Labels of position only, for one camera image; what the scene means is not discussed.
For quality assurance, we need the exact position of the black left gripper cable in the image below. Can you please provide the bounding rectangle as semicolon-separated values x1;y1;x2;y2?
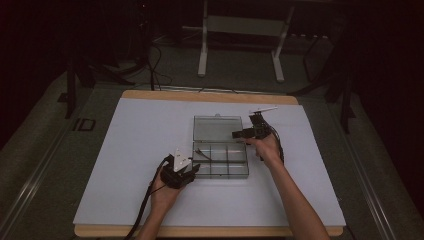
123;157;172;240

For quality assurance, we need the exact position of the black stand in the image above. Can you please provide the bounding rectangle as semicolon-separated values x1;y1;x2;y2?
57;54;136;120
289;13;357;135

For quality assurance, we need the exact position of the metal floor rail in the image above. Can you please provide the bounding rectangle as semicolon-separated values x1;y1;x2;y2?
0;126;72;236
328;99;398;240

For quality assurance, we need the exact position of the wooden table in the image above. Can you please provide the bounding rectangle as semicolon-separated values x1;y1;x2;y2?
73;89;344;238

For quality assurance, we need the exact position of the silver strip behind table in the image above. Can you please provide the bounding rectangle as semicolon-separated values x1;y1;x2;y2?
155;85;265;96

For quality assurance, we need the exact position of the white metal stand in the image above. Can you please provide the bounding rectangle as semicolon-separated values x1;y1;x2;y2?
197;0;296;83

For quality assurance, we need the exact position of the person's right hand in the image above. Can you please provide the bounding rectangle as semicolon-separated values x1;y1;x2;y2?
244;133;285;170

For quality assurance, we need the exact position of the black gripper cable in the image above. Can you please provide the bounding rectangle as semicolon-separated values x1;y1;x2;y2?
123;157;172;240
264;121;286;165

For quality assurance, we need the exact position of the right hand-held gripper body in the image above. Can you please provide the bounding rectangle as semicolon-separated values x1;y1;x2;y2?
248;105;279;140

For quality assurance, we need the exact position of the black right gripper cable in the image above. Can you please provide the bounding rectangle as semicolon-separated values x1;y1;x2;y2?
264;121;286;165

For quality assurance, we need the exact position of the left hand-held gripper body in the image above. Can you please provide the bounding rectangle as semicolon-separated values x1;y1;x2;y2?
160;147;198;190

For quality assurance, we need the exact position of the black floor cable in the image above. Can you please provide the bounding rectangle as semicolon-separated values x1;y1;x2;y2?
145;42;174;92

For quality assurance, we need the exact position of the person's left hand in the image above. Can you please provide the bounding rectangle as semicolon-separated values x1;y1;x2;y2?
148;175;184;216

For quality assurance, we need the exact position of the clear plastic compartment box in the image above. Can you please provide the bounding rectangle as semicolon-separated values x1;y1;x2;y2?
192;113;250;180

